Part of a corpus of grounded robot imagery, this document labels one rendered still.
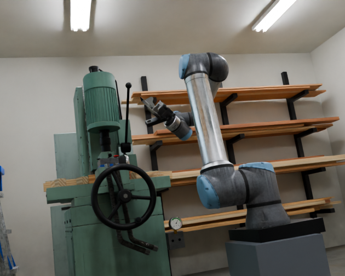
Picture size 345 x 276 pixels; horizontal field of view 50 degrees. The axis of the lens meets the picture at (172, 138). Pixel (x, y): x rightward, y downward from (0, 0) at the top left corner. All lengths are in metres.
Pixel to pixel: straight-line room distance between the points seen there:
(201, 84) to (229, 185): 0.49
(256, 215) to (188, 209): 2.91
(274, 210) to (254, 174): 0.17
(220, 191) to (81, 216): 0.67
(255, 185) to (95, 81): 1.00
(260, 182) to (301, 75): 4.12
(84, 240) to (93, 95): 0.75
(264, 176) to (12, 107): 3.42
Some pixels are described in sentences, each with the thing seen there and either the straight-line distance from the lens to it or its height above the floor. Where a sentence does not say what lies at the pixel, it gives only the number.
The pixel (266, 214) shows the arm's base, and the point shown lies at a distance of 1.59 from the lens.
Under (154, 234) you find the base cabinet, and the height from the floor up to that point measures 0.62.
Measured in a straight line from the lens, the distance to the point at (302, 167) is 4.60.
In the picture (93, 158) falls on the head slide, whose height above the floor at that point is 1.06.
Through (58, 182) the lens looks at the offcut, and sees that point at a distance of 1.82.
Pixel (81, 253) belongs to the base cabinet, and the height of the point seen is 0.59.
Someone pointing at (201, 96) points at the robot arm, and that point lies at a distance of 1.68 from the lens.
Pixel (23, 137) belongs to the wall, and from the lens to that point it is 4.42.
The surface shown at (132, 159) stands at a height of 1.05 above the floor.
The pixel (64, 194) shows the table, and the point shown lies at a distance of 1.79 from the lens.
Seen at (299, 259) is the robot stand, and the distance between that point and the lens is 1.58.
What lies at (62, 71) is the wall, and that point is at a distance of 4.63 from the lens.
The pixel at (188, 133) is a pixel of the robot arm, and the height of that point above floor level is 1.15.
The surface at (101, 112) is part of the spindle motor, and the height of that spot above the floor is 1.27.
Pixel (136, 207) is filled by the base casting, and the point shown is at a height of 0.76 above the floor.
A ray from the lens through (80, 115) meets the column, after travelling 2.23.
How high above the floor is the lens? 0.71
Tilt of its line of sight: 11 degrees up
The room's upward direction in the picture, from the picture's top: 8 degrees counter-clockwise
